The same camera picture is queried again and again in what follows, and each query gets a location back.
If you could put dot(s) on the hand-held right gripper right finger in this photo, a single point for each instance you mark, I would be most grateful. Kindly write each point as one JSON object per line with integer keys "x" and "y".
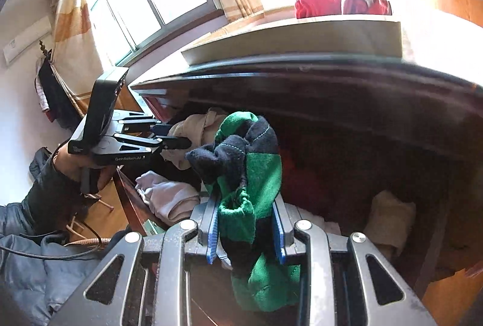
{"x": 278, "y": 235}

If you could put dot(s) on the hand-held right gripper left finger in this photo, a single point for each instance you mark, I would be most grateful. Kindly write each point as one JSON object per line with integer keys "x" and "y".
{"x": 214, "y": 231}

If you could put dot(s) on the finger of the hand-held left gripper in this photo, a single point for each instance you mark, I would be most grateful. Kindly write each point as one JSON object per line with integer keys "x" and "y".
{"x": 162, "y": 129}
{"x": 173, "y": 143}

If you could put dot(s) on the pale lavender underwear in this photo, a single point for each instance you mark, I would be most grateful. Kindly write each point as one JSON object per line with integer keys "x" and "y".
{"x": 169, "y": 197}

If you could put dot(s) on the green navy striped sock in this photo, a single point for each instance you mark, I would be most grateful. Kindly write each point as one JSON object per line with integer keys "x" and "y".
{"x": 260, "y": 175}

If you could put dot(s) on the cream cloth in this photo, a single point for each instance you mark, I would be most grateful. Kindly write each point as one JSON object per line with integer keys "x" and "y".
{"x": 392, "y": 220}

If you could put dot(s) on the shallow cardboard box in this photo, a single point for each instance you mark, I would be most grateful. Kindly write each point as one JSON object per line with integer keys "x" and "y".
{"x": 302, "y": 39}

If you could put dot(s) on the person's left forearm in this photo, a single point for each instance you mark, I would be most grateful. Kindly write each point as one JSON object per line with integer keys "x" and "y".
{"x": 49, "y": 197}

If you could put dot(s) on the person's left hand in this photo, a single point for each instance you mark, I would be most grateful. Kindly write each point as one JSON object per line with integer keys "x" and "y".
{"x": 66, "y": 163}

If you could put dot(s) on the dark hanging garment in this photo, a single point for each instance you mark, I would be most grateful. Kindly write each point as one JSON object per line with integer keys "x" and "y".
{"x": 56, "y": 99}

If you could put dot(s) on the wooden coat rack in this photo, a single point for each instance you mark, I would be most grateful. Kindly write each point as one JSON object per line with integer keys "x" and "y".
{"x": 44, "y": 48}

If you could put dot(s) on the orange striped curtain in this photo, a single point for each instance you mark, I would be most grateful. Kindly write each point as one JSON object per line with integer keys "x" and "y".
{"x": 71, "y": 27}

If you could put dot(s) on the person's blue padded jacket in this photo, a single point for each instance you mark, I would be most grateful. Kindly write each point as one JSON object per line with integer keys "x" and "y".
{"x": 30, "y": 265}

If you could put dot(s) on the white wall box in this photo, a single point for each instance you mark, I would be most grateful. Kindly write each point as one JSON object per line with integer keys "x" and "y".
{"x": 22, "y": 42}

